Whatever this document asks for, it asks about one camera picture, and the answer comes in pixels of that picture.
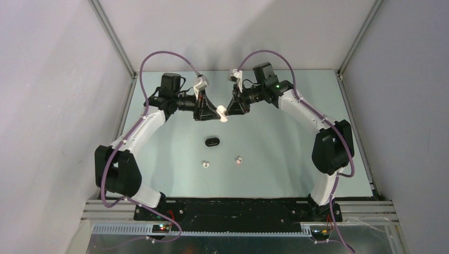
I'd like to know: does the white earbud charging case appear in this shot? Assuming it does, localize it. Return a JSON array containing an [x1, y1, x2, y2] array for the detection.
[[216, 105, 228, 123]]

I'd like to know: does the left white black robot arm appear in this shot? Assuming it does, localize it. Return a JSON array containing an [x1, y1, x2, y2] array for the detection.
[[94, 72, 225, 221]]

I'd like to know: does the left controller board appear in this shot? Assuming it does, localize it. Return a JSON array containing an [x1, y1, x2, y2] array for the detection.
[[151, 224, 172, 234]]

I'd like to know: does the black earbud charging case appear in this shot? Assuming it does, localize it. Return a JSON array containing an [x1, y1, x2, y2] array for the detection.
[[204, 137, 220, 147]]

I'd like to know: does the right controller board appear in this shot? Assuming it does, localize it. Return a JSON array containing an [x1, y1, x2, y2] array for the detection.
[[311, 229, 333, 243]]

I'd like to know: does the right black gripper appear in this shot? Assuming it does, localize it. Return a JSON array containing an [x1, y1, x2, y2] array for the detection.
[[225, 83, 265, 116]]

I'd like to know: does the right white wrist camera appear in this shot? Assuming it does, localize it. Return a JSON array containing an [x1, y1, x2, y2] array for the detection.
[[228, 69, 243, 92]]

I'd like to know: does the controller board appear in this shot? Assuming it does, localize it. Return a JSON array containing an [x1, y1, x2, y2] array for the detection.
[[311, 229, 333, 243], [151, 224, 172, 234]]

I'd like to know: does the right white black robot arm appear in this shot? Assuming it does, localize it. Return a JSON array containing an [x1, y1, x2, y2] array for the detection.
[[224, 62, 355, 221]]

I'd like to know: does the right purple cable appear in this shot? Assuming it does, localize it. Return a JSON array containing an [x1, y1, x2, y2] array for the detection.
[[237, 49, 356, 254]]

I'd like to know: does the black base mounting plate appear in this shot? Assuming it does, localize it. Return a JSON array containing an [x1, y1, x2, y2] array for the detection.
[[133, 196, 343, 233]]

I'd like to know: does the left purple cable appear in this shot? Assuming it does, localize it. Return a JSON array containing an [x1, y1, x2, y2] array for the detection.
[[100, 51, 201, 243]]

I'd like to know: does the aluminium frame rail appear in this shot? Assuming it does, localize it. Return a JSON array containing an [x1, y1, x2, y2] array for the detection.
[[82, 198, 399, 238]]

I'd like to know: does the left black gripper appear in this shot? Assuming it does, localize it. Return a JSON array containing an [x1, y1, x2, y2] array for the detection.
[[173, 89, 221, 122]]

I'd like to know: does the purple cable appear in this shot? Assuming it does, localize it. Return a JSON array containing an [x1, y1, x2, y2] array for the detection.
[[100, 51, 201, 243], [237, 49, 356, 254]]

